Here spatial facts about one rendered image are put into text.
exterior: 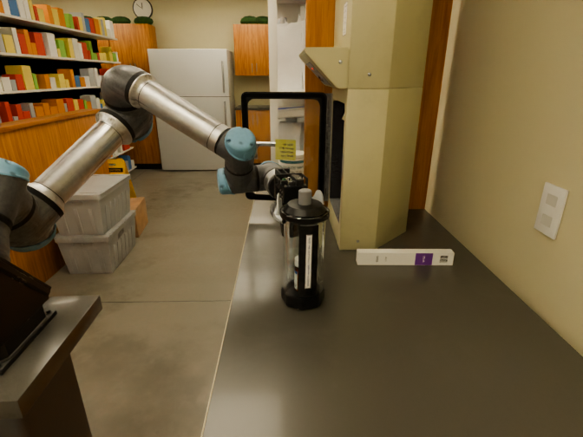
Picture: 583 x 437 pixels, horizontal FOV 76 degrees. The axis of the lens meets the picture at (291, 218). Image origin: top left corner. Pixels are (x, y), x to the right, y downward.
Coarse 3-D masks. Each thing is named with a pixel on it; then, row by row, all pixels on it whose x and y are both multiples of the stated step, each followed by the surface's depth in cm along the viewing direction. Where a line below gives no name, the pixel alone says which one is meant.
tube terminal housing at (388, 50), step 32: (352, 0) 91; (384, 0) 91; (416, 0) 97; (352, 32) 93; (384, 32) 93; (416, 32) 101; (352, 64) 96; (384, 64) 96; (416, 64) 106; (352, 96) 99; (384, 96) 99; (416, 96) 110; (352, 128) 102; (384, 128) 102; (416, 128) 115; (352, 160) 105; (384, 160) 106; (352, 192) 108; (384, 192) 111; (352, 224) 112; (384, 224) 116
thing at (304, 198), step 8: (304, 192) 78; (296, 200) 82; (304, 200) 78; (312, 200) 82; (288, 208) 78; (296, 208) 77; (304, 208) 77; (312, 208) 77; (320, 208) 78; (296, 216) 77; (304, 216) 76; (312, 216) 76
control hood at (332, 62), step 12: (312, 48) 94; (324, 48) 95; (336, 48) 95; (348, 48) 95; (312, 60) 95; (324, 60) 95; (336, 60) 95; (348, 60) 96; (324, 72) 96; (336, 72) 96; (348, 72) 97; (324, 84) 123; (336, 84) 97
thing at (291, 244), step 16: (288, 224) 79; (304, 224) 76; (320, 224) 78; (288, 240) 80; (320, 240) 80; (288, 256) 81; (320, 256) 82; (288, 272) 83; (320, 272) 83; (288, 288) 84; (320, 288) 85
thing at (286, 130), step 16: (256, 112) 133; (272, 112) 132; (288, 112) 132; (304, 112) 131; (256, 128) 135; (272, 128) 134; (288, 128) 134; (304, 128) 133; (272, 144) 136; (288, 144) 136; (304, 144) 135; (256, 160) 139; (272, 160) 139; (288, 160) 138; (304, 160) 137; (256, 192) 144
